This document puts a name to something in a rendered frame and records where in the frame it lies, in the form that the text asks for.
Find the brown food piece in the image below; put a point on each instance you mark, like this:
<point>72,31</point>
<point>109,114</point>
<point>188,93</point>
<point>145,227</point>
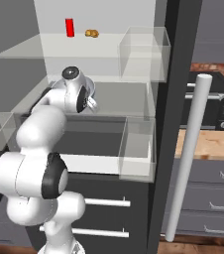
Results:
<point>92,33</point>

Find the grey cupboard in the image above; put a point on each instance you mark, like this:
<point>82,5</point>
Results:
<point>5,228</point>

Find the clear glass fridge shelf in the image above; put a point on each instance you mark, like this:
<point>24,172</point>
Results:
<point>84,49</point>

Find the red can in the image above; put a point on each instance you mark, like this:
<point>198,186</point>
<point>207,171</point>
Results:
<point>70,27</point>

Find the white fridge drawer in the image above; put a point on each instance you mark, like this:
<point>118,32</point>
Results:
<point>97,145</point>

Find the dark fridge door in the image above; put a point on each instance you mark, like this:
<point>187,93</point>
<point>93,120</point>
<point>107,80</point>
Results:
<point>170,99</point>

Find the open fridge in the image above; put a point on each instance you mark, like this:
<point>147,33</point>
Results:
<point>110,99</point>

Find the grey cupboard drawer front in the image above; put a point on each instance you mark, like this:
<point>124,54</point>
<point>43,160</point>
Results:
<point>196,198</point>
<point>203,172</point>
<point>190,225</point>

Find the black oven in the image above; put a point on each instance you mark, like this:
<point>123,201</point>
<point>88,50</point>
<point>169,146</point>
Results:
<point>216,99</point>

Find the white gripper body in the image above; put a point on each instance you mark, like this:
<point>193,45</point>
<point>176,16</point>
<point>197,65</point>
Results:
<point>91,103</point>

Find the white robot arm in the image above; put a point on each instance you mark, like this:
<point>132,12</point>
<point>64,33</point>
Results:
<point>34,178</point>

